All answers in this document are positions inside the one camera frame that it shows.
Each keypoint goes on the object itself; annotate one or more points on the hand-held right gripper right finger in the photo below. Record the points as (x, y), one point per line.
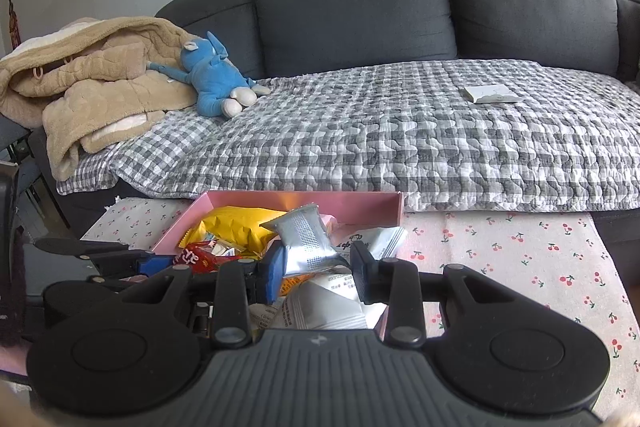
(360, 272)

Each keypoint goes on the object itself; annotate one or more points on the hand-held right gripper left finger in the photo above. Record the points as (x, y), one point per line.
(272, 274)

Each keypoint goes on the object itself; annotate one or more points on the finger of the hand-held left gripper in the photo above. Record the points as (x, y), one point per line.
(155, 263)
(80, 247)

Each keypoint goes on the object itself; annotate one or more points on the silver snack packet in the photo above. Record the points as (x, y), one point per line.
(305, 232)

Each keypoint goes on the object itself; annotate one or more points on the pink cardboard box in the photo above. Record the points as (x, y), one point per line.
(240, 199)

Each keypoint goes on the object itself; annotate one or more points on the white packet with monkey print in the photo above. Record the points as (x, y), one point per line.
(380, 239)

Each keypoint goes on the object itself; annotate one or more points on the large white snack packet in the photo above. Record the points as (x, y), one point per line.
(330, 302)

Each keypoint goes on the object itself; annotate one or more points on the small white red-print packet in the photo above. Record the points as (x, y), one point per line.
(265, 317)

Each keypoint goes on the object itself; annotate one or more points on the red snack packet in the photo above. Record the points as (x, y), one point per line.
(200, 259)

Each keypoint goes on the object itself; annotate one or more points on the small colourful candy packet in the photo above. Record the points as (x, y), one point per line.
(222, 244)

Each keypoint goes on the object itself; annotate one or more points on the plain yellow snack packet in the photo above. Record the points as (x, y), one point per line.
(235, 227)

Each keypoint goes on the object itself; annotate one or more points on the dark chair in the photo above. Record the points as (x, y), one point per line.
(20, 142)

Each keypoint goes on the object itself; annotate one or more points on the cherry print tablecloth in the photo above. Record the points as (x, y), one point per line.
(500, 247)

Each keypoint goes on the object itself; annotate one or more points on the grey checked quilt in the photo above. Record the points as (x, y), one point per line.
(400, 132)

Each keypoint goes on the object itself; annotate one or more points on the beige fleece blanket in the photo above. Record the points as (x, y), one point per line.
(100, 72)

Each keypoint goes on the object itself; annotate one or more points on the blue plush toy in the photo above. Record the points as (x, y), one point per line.
(215, 77)

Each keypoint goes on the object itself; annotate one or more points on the flat white packet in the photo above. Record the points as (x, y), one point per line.
(490, 93)

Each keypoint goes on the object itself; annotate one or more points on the dark grey sofa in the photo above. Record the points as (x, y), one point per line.
(350, 7)

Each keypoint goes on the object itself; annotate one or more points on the red wall hanging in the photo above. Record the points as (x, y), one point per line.
(12, 22)

